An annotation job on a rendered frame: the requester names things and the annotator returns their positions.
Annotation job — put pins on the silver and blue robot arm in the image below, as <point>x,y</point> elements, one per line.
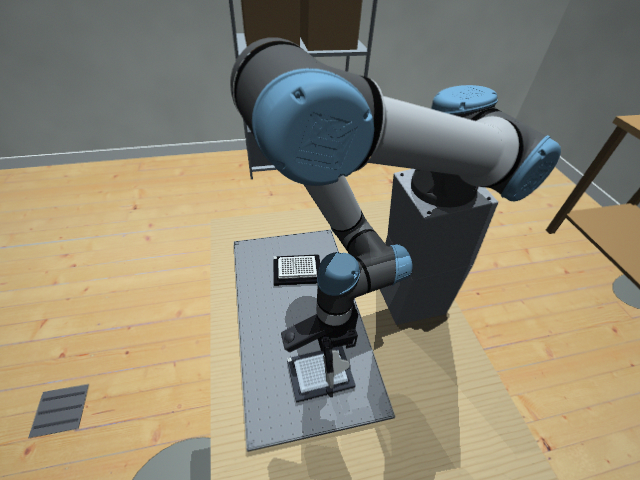
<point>312,123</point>

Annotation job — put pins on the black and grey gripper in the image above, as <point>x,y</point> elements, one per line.
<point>333,364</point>

